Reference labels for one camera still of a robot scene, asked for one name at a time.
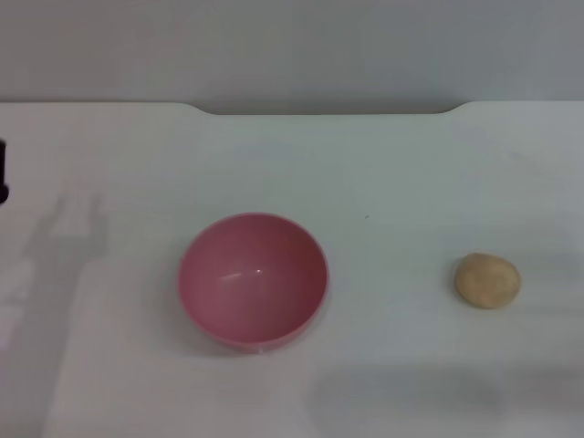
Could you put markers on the pink plastic bowl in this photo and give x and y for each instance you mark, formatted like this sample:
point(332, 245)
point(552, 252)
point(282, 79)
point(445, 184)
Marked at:
point(253, 283)

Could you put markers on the round tan egg yolk pastry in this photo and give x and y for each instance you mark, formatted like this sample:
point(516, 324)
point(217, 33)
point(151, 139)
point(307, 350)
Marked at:
point(487, 281)

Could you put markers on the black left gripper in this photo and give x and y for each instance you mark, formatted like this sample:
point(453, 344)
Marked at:
point(3, 173)

